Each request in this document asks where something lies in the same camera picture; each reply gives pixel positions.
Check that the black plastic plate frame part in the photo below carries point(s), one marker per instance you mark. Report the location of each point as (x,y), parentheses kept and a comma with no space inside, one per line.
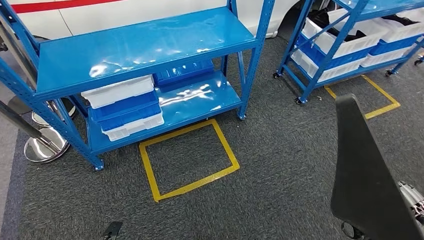
(364,172)

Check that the black plastic parts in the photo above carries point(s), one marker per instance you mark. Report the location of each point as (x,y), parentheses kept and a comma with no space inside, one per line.
(318,16)
(402,20)

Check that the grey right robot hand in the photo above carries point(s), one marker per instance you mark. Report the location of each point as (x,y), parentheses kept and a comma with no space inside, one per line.
(415,202)

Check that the chrome stanchion post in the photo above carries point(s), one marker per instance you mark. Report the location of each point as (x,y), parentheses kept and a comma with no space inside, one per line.
(41,121)
(46,147)

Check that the white car with red stripe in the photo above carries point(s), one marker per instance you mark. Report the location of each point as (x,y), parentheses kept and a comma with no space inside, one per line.
(132,10)

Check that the blue metal shelf rack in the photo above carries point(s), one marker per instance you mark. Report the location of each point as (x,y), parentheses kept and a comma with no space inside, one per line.
(132,49)
(387,5)

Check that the blue divided plastic bin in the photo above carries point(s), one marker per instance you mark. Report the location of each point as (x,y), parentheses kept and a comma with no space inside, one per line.
(185,71)

